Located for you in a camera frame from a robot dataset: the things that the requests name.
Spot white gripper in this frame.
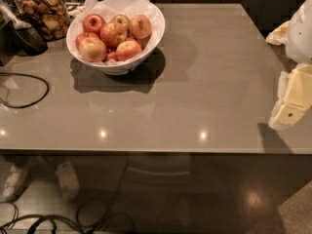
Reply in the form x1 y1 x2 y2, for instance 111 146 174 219
265 0 312 131

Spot small red apple bottom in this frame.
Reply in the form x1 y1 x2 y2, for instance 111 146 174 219
105 51 118 61

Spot yellowish apple front left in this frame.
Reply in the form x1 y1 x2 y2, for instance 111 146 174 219
78 38 106 62

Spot right white shoe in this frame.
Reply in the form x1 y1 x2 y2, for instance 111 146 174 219
56 161 79 202

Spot white shoe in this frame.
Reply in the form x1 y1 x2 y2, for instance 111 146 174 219
56 161 79 202
2 159 30 202

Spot glass jar of dried chips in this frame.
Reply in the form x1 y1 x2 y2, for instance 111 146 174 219
14 0 70 41

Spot left white shoe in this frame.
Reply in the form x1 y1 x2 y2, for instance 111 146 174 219
2 159 30 202

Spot black cable on table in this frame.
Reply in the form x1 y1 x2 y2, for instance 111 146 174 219
0 71 50 109

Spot black cables on floor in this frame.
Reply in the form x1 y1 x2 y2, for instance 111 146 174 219
0 156 135 234

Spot black appliance with white handle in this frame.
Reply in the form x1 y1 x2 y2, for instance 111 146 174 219
0 1 48 57

